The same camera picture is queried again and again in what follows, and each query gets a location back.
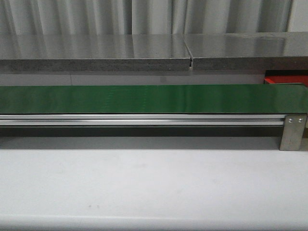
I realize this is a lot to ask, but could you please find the red plastic tray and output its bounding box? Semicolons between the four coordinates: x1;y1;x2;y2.
264;75;308;87

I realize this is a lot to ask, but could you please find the green conveyor belt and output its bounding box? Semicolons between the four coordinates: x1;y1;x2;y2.
0;84;308;114

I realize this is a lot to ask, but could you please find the grey stone counter right slab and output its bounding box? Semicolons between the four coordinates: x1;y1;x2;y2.
183;32;308;71

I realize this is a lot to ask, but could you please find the grey stone counter slab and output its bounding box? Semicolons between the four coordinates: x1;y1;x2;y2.
0;35;191;72
183;32;308;71

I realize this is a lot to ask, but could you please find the grey stone counter left slab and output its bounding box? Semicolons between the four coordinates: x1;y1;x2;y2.
0;35;191;72

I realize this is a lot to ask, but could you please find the grey pleated curtain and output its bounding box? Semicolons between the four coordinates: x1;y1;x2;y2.
0;0;293;35

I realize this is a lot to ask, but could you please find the steel conveyor support bracket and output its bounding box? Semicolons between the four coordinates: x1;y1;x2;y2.
280;114;307;151

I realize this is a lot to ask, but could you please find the aluminium conveyor frame rail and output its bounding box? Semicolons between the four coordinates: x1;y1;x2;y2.
0;114;285;126

